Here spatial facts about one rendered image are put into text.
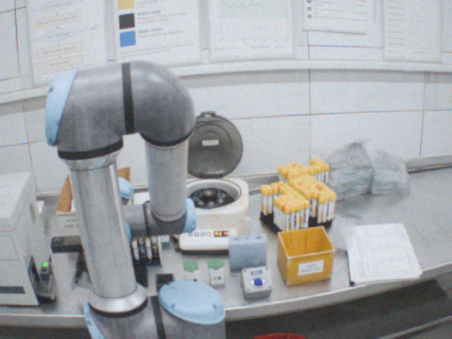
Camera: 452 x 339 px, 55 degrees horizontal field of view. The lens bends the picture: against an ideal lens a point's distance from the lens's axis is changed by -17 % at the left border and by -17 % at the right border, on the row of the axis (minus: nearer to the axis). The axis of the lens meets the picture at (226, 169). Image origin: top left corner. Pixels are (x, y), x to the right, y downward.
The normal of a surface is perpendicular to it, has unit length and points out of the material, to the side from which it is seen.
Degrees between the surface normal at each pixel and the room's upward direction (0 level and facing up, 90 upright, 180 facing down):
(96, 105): 78
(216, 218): 90
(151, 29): 94
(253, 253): 90
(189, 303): 9
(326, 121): 90
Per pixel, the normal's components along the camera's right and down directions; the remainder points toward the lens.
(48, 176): 0.14, 0.40
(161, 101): 0.59, 0.26
